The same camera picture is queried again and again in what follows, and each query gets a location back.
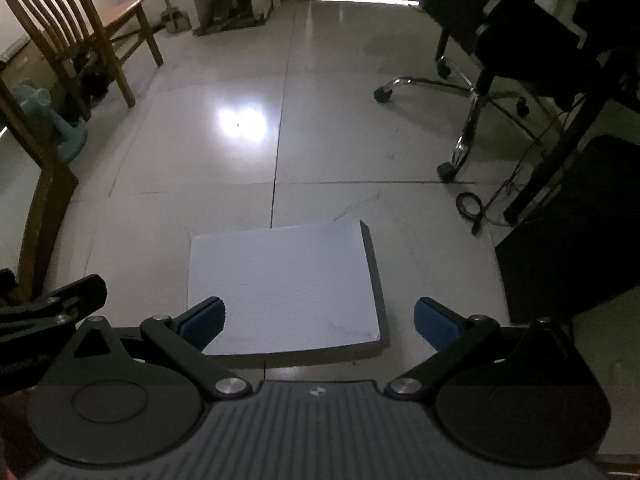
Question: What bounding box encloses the brown cardboard box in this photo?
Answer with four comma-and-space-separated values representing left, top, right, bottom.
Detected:
1, 36, 58, 90

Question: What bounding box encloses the broom with dustpan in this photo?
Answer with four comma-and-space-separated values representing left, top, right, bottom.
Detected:
160, 0, 191, 34

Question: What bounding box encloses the black coiled cable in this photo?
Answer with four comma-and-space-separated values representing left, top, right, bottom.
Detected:
454, 190, 490, 236

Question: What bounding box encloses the teal floor fan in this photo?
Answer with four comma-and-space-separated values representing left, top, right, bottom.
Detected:
11, 84, 88, 162

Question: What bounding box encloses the black desk cabinet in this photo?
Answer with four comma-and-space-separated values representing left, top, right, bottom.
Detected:
496, 134, 639, 325

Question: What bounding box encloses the wooden slat-back chair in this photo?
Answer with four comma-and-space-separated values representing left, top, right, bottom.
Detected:
6, 0, 164, 120

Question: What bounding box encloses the grey box lid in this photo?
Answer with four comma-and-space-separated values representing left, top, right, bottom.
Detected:
188, 219, 388, 356

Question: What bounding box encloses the office chair chrome base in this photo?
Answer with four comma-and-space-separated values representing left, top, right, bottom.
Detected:
372, 56, 544, 183

